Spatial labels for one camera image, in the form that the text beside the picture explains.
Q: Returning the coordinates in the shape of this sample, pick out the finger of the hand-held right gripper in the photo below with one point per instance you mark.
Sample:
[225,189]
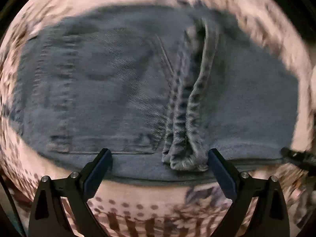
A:
[300,158]

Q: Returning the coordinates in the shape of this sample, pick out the blue denim pants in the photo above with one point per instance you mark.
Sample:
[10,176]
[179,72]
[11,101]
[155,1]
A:
[111,91]

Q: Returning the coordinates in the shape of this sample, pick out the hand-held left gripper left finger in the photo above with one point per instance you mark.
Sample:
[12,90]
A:
[97,172]

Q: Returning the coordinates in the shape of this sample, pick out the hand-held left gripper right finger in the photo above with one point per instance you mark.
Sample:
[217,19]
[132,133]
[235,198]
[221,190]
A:
[222,174]

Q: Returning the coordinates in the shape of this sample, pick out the floral bed blanket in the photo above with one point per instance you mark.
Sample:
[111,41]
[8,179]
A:
[148,200]

